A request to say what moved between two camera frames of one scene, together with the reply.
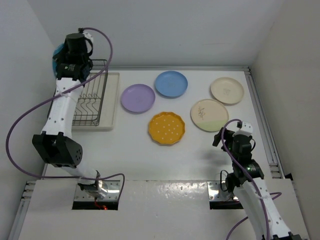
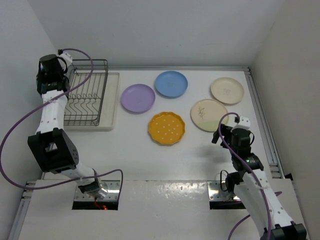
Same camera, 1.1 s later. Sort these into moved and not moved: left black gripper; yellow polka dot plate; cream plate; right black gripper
Moved: left black gripper
Not moved: cream plate; yellow polka dot plate; right black gripper
